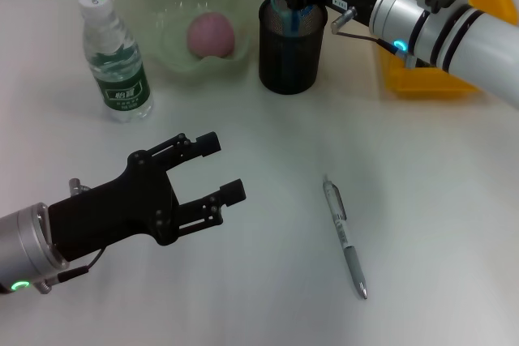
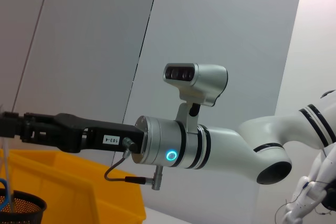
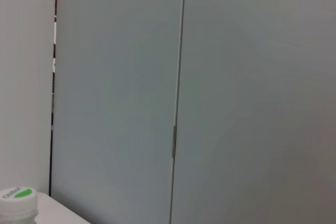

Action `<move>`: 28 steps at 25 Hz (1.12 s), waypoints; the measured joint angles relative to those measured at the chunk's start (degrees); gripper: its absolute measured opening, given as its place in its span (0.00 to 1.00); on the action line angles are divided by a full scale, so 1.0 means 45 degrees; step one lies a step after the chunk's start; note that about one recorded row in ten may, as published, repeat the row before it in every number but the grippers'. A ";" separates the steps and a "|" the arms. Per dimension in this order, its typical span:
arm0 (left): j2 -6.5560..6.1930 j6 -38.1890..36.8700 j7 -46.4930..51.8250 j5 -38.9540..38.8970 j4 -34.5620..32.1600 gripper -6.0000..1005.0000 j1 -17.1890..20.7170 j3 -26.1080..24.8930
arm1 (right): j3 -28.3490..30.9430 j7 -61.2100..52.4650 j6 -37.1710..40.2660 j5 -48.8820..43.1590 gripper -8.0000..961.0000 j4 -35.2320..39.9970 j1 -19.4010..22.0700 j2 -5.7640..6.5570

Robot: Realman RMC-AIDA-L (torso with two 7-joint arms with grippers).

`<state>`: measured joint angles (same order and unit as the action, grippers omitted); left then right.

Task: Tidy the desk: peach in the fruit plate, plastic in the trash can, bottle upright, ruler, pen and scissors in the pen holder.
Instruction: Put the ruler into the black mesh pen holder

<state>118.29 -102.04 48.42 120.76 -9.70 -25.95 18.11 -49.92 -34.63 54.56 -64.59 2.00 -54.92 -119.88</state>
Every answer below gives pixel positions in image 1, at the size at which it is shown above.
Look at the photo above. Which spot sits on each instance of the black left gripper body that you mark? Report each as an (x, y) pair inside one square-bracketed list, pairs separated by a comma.
[(113, 208)]

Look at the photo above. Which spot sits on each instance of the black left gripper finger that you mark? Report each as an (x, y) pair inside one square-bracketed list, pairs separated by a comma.
[(207, 143), (233, 192)]

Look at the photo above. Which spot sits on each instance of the blue scissors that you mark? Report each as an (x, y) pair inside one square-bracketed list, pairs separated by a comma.
[(291, 26)]

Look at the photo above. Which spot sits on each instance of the pink toy peach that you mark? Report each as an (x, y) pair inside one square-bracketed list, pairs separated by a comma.
[(211, 36)]

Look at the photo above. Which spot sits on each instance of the clear green-label water bottle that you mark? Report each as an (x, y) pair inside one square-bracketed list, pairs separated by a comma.
[(117, 70)]

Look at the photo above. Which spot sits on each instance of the silver ballpoint pen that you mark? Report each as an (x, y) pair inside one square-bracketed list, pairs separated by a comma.
[(344, 240)]

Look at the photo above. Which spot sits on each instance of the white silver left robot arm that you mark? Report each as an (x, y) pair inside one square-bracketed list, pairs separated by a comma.
[(20, 244)]

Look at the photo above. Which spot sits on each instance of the black mesh pen holder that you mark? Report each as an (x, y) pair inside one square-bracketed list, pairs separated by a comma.
[(288, 66)]

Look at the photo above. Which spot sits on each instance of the translucent green fruit plate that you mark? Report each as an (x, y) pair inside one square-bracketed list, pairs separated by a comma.
[(162, 9)]

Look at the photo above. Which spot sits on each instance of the yellow plastic bin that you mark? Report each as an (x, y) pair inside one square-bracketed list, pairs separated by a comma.
[(430, 82)]

